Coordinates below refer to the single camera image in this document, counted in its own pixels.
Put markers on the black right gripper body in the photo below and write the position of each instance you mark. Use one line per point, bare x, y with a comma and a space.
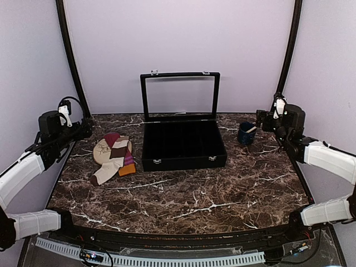
267, 126

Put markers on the dark blue mug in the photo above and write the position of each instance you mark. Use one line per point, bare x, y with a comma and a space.
243, 137

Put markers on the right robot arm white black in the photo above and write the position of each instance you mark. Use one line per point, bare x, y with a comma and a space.
287, 123

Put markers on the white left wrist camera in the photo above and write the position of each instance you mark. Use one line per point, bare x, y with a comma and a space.
64, 109

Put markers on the white slotted cable duct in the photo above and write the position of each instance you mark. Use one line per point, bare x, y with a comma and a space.
148, 258

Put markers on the beige brown block sock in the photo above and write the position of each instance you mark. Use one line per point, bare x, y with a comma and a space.
106, 172

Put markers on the black display case with lid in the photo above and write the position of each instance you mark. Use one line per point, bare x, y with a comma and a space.
183, 142

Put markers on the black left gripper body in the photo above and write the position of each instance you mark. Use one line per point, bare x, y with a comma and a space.
78, 135

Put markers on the black frame post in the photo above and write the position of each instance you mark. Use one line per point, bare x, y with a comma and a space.
290, 46
61, 13

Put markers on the left black frame post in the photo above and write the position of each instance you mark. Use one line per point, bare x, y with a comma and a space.
61, 13

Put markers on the beige round embroidered coaster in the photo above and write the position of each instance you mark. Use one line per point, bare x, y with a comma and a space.
102, 152

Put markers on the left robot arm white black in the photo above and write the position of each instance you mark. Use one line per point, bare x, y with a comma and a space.
56, 133

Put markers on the right black frame post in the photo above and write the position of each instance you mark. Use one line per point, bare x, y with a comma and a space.
290, 46

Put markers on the maroon purple orange sock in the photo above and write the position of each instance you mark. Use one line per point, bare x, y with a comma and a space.
121, 147

